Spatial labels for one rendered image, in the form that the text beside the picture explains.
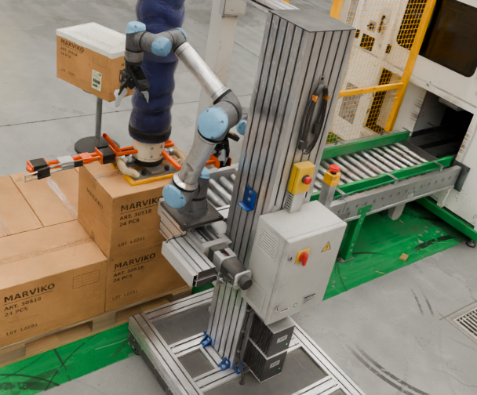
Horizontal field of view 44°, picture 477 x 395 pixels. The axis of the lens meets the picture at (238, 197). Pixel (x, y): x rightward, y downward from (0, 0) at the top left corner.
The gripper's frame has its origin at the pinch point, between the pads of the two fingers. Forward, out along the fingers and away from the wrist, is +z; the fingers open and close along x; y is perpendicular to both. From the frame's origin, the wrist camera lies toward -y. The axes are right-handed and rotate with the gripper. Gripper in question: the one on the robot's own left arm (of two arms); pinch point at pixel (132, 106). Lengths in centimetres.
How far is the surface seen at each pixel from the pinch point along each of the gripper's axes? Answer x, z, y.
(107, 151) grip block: -7, 43, 35
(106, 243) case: -1, 89, 19
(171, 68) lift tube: -34.3, -3.4, 27.1
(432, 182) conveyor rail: -267, 99, 3
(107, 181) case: -5, 58, 30
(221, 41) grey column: -139, 26, 131
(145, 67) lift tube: -21.9, -3.4, 30.5
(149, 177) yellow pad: -26, 55, 23
